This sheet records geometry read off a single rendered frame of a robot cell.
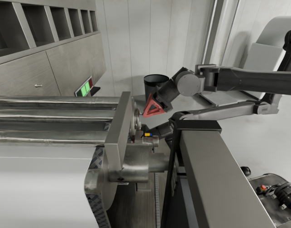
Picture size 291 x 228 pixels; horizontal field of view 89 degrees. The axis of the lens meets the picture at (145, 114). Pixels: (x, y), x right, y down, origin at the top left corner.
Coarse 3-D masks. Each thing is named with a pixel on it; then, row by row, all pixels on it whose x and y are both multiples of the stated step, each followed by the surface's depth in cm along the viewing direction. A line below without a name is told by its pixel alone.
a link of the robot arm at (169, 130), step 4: (160, 124) 61; (164, 124) 59; (168, 124) 58; (172, 124) 59; (160, 128) 59; (164, 128) 58; (168, 128) 58; (172, 128) 59; (160, 132) 59; (164, 132) 58; (168, 132) 58; (172, 132) 58; (164, 136) 59; (168, 136) 62
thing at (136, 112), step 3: (135, 108) 49; (138, 108) 50; (135, 111) 48; (138, 111) 48; (135, 114) 47; (138, 114) 48; (135, 117) 47; (138, 117) 49; (135, 120) 47; (138, 120) 49; (135, 123) 48; (138, 123) 49; (135, 126) 48; (138, 126) 49
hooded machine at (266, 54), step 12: (276, 24) 276; (288, 24) 259; (264, 36) 295; (276, 36) 275; (252, 48) 315; (264, 48) 291; (276, 48) 272; (252, 60) 319; (264, 60) 295; (276, 60) 274; (252, 96) 336
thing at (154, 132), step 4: (144, 128) 64; (148, 128) 67; (152, 128) 62; (156, 128) 61; (144, 132) 62; (148, 132) 61; (152, 132) 60; (156, 132) 59; (144, 136) 59; (148, 136) 60; (152, 136) 60; (160, 136) 59
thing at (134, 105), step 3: (135, 102) 51; (132, 105) 47; (135, 105) 51; (132, 108) 46; (132, 111) 46; (132, 114) 45; (132, 117) 45; (132, 120) 45; (132, 123) 45; (132, 126) 46; (132, 129) 46; (135, 129) 52; (132, 132) 47
